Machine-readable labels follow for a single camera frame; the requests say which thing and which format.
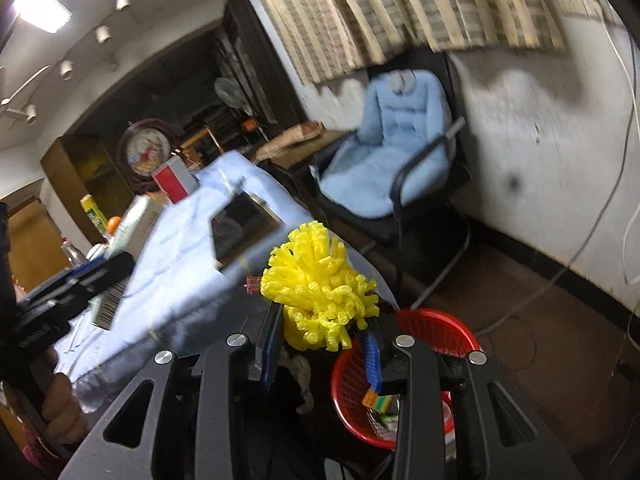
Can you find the light blue chair cushion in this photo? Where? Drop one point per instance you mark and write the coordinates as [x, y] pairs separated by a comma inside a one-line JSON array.
[[404, 111]]

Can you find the red and white box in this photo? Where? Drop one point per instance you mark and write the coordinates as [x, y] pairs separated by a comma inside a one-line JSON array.
[[175, 180]]

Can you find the orange fruit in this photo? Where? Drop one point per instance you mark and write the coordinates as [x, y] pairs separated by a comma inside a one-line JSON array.
[[113, 225]]

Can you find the round framed embroidery screen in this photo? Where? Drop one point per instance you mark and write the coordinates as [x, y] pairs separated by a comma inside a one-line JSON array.
[[143, 148]]

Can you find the striped window curtain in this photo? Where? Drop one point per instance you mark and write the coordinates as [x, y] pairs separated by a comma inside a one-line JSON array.
[[328, 39]]

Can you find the white electric fan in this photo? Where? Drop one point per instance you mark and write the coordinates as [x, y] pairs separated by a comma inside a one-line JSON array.
[[229, 92]]

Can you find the yellow foam fruit net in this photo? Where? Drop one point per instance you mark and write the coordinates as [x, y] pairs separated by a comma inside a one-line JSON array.
[[322, 295]]

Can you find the blue checked tablecloth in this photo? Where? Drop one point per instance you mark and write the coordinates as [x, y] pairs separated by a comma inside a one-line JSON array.
[[176, 299]]

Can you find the dark notebook on table edge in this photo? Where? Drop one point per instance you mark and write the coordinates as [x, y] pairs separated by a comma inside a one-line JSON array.
[[241, 224]]

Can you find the left hand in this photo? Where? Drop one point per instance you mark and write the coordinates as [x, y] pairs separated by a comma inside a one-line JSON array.
[[66, 421]]

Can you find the brown cushion on side table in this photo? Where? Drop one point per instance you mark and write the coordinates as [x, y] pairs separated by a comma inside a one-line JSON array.
[[298, 134]]

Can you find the metal thermos bottle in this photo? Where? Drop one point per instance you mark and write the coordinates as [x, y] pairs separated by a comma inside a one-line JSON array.
[[73, 254]]

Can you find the yellow green tall box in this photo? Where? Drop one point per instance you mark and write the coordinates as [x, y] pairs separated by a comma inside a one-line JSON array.
[[94, 213]]

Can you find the black chair frame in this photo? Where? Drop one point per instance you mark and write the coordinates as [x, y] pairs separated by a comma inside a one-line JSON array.
[[424, 236]]

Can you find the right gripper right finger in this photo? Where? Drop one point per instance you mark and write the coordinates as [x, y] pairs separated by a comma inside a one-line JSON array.
[[458, 418]]

